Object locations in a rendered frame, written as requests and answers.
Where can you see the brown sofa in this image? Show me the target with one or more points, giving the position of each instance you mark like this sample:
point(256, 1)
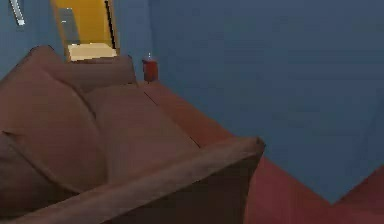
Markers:
point(100, 140)

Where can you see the grey room door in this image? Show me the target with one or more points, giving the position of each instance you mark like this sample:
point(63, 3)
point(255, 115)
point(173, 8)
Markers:
point(69, 26)

